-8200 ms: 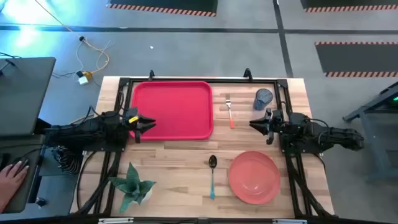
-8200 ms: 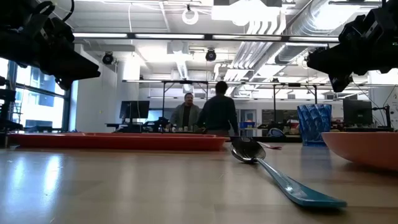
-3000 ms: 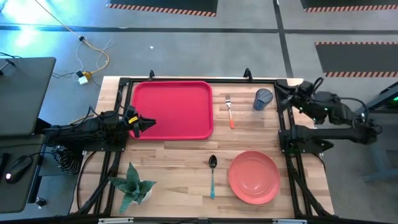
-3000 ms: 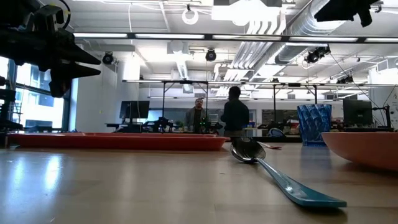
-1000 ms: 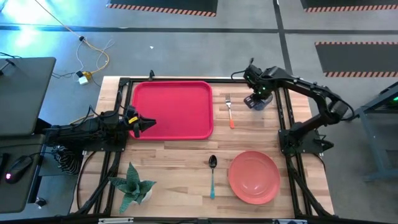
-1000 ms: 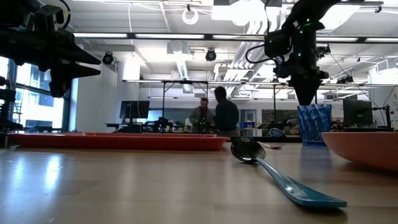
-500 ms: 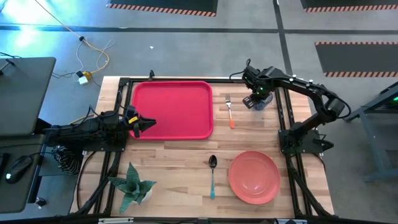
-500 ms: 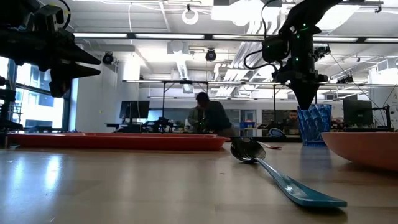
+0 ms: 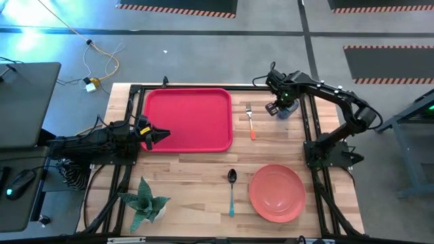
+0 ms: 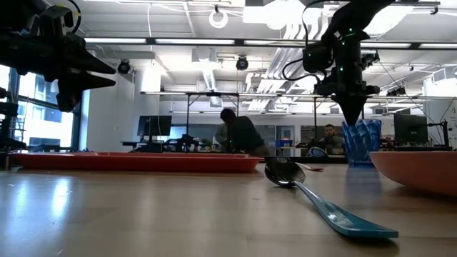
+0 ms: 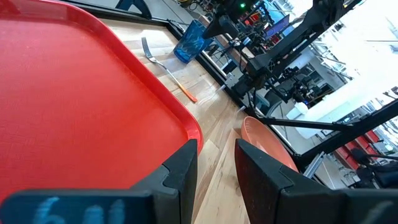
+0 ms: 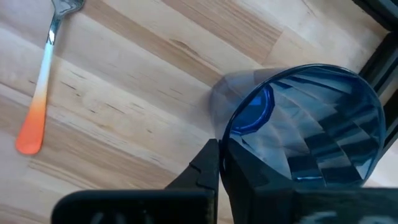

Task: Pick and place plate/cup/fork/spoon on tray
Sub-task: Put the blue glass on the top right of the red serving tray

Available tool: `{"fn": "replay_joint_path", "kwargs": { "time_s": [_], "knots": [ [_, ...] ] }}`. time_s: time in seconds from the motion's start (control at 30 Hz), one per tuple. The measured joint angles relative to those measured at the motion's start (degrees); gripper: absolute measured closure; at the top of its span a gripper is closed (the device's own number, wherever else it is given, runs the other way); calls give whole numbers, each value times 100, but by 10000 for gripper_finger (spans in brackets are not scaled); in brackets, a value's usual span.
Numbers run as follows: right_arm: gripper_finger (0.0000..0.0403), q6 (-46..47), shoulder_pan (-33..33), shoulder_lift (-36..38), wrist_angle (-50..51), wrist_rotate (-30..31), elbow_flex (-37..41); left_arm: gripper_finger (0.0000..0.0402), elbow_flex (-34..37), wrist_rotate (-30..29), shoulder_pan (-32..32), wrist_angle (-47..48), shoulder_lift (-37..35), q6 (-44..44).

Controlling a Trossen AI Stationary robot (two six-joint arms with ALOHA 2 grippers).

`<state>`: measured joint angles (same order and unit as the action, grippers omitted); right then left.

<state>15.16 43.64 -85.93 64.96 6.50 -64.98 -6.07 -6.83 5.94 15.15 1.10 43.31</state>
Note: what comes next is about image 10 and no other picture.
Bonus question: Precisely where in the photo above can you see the black computer monitor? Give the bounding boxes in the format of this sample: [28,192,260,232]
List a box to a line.
[393,113,429,146]
[137,115,173,143]

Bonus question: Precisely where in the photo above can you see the blue ribbed plastic cup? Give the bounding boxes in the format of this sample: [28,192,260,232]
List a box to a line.
[341,119,383,168]

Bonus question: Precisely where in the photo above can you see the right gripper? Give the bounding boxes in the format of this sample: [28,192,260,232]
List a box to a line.
[316,34,381,126]

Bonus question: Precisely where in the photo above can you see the black aluminium table frame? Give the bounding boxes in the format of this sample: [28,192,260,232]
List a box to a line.
[263,155,349,165]

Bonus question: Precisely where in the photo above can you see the white ceiling ring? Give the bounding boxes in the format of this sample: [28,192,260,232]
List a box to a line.
[209,9,229,29]

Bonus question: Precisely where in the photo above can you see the fork with orange handle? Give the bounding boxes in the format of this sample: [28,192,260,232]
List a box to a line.
[295,162,325,173]

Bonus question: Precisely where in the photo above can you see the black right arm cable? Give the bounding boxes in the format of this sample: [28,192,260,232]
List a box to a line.
[281,0,335,84]

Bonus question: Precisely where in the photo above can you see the spoon with blue handle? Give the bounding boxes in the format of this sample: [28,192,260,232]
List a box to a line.
[264,156,400,239]

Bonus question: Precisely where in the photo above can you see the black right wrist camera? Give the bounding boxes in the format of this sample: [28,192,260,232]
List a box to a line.
[302,41,335,74]

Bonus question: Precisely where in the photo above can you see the pink plastic bowl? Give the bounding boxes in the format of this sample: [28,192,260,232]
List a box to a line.
[368,150,457,198]

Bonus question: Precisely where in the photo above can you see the red plastic tray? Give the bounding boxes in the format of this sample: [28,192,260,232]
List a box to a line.
[9,151,264,175]

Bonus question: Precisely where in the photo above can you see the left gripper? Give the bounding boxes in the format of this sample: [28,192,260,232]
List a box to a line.
[0,31,117,113]

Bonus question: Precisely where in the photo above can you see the blue white rounded object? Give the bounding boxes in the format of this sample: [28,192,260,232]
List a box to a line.
[307,146,328,158]

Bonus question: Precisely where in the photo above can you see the person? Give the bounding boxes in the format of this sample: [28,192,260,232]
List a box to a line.
[318,124,346,155]
[214,108,271,157]

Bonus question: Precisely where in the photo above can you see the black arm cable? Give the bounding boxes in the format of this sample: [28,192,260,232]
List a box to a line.
[66,0,83,35]
[281,0,335,84]

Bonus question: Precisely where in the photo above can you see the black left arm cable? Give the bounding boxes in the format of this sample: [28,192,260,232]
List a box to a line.
[66,0,83,35]

